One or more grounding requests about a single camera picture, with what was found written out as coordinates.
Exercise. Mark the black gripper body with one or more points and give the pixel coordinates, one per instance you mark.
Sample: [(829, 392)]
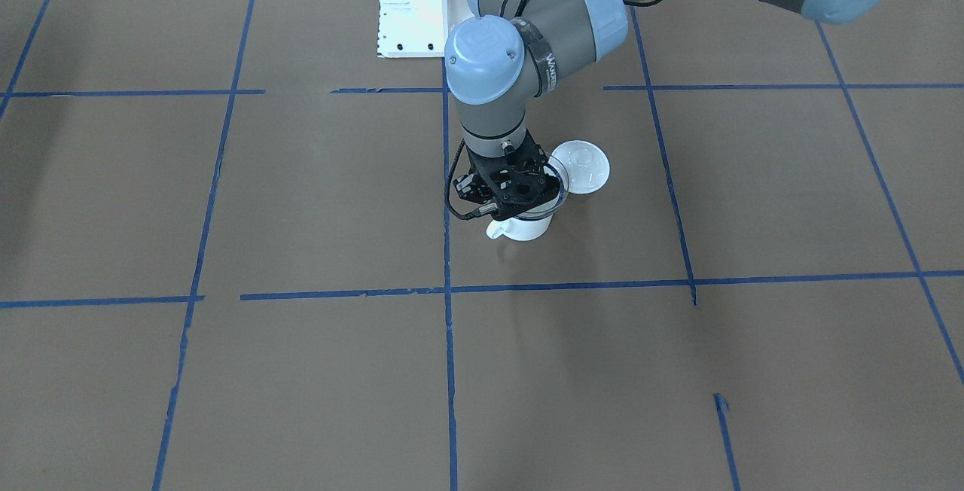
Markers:
[(466, 188)]

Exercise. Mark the clear glass funnel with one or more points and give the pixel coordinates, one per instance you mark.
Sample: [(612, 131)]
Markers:
[(558, 170)]

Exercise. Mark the white round lid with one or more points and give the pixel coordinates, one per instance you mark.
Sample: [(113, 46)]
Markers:
[(586, 165)]

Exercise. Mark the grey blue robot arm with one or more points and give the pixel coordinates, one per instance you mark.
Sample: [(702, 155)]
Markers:
[(511, 51)]

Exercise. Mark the white enamel mug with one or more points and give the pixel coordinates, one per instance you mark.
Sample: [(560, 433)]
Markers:
[(525, 227)]

